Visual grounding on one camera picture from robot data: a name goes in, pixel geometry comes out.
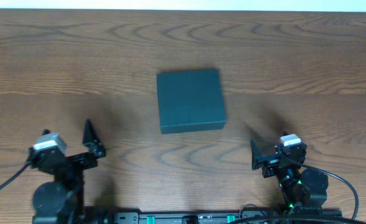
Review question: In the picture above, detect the dark green box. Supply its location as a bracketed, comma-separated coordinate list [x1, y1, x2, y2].
[157, 68, 227, 134]

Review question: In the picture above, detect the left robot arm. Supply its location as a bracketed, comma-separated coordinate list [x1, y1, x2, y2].
[28, 119, 106, 223]

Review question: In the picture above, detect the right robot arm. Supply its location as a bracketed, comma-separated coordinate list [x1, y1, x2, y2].
[250, 133, 329, 215]

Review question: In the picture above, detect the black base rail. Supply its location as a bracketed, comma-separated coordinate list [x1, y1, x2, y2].
[83, 210, 344, 224]

